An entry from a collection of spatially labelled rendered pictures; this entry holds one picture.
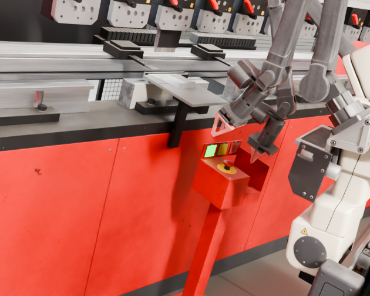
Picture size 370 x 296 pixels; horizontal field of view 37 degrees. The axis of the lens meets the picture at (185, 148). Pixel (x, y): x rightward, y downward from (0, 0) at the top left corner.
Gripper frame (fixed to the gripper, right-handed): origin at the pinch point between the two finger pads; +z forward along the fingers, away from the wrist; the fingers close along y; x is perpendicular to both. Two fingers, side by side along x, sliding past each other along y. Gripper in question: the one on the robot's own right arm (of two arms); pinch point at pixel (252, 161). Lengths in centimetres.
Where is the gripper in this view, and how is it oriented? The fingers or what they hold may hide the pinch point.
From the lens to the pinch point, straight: 202.2
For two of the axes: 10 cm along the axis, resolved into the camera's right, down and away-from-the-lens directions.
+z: -3.9, 7.4, 5.5
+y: -7.2, -6.2, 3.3
